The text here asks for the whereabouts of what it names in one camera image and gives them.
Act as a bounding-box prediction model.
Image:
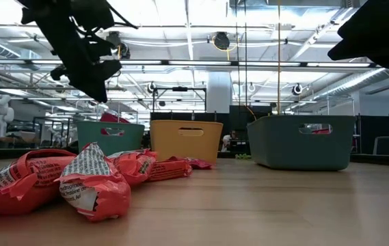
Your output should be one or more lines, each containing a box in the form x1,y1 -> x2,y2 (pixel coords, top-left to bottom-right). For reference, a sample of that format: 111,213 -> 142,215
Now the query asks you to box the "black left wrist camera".
70,0 -> 116,31

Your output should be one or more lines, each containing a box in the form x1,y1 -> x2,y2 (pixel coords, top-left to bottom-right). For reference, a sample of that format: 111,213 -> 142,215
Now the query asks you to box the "yellow plastic bin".
149,119 -> 224,165

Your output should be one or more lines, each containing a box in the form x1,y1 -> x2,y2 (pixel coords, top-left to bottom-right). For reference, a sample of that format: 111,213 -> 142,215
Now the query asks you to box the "red object behind bins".
100,111 -> 130,124

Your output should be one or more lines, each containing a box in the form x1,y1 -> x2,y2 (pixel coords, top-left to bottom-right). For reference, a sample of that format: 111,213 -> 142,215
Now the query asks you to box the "teal plastic bin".
76,120 -> 146,156

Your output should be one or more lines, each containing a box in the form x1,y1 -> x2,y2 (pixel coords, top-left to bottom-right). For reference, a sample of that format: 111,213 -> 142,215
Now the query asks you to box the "pink translucent candy pack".
166,156 -> 213,171

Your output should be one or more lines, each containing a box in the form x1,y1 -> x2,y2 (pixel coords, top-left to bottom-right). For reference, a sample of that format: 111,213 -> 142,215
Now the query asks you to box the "person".
220,129 -> 239,153

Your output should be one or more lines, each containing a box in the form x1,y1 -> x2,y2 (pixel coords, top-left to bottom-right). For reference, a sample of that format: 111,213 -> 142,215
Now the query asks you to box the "long ceiling light bar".
0,59 -> 389,68

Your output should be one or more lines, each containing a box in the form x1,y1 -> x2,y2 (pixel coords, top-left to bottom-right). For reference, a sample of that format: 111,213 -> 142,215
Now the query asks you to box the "grey office chair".
373,135 -> 389,156

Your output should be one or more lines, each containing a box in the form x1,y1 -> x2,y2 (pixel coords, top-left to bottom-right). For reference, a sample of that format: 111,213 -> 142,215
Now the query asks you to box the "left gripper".
21,0 -> 123,103

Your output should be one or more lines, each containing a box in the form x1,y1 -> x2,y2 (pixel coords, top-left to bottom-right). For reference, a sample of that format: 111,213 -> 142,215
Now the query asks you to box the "grey-blue plastic bin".
247,115 -> 356,172

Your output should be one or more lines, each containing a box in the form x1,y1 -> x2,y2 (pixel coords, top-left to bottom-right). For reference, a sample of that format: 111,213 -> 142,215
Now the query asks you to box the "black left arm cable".
107,1 -> 139,30

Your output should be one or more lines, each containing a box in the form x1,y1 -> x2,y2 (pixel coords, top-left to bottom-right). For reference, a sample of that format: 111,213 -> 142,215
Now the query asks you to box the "black metal stand frame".
151,86 -> 208,113

